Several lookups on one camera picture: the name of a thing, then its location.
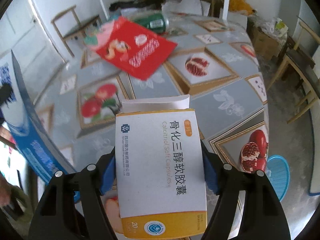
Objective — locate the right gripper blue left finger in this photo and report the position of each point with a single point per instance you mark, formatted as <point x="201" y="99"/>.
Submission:
<point x="71" y="206"/>

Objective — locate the blue plastic waste basket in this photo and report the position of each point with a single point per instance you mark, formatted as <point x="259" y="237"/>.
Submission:
<point x="278" y="173"/>

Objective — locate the white orange medicine box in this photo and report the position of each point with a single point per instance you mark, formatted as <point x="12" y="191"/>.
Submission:
<point x="159" y="169"/>

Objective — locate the wooden stool with dark seat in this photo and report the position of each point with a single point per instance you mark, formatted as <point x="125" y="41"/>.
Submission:
<point x="78" y="30"/>

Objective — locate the fruit-patterned grey tablecloth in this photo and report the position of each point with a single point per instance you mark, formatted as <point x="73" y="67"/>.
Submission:
<point x="214" y="63"/>

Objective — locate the blue white toothpaste box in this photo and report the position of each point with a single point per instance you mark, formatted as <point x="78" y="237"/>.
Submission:
<point x="25" y="126"/>

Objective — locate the red snack bag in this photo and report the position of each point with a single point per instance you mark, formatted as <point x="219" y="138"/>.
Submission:
<point x="130" y="47"/>

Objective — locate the left hand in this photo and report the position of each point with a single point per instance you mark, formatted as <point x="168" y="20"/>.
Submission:
<point x="5" y="192"/>

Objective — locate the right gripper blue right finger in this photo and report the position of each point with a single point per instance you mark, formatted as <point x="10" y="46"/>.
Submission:
<point x="263" y="216"/>

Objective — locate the wooden chair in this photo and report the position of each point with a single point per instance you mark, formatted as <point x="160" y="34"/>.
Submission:
<point x="303" y="68"/>

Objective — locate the cardboard box with clutter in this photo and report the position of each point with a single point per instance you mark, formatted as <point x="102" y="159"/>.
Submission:
<point x="267" y="37"/>

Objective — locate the green drink can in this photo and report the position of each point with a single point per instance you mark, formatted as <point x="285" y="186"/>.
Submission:
<point x="152" y="20"/>

